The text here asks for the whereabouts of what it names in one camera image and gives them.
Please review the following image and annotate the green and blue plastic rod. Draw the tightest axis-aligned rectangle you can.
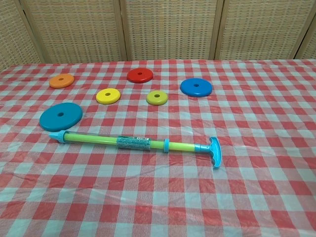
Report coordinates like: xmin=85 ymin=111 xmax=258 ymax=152
xmin=47 ymin=131 xmax=226 ymax=170

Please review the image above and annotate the red white checkered tablecloth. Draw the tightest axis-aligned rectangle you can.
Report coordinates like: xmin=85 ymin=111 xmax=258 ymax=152
xmin=0 ymin=58 xmax=316 ymax=237

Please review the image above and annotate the small yellow-green plastic disc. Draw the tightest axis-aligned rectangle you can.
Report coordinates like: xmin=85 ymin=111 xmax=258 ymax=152
xmin=146 ymin=90 xmax=169 ymax=106

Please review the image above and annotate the dark blue plastic disc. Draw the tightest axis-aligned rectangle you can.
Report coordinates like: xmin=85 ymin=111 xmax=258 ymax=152
xmin=180 ymin=78 xmax=213 ymax=97

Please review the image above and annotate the red plastic disc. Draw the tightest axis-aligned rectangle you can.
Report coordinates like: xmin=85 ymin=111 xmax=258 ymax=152
xmin=126 ymin=68 xmax=154 ymax=84

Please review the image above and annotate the yellow plastic disc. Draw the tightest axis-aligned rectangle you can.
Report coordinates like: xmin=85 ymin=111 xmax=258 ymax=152
xmin=95 ymin=88 xmax=121 ymax=104

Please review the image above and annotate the woven bamboo screen panel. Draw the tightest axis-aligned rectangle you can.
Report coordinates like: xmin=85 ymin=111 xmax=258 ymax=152
xmin=120 ymin=0 xmax=225 ymax=61
xmin=21 ymin=0 xmax=129 ymax=64
xmin=293 ymin=14 xmax=316 ymax=60
xmin=0 ymin=0 xmax=45 ymax=72
xmin=209 ymin=0 xmax=316 ymax=61

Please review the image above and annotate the orange plastic disc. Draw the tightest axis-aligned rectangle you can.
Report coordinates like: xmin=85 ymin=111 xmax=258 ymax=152
xmin=49 ymin=74 xmax=75 ymax=89

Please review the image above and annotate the large teal plastic disc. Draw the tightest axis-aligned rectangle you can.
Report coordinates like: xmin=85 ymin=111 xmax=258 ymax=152
xmin=39 ymin=102 xmax=83 ymax=132

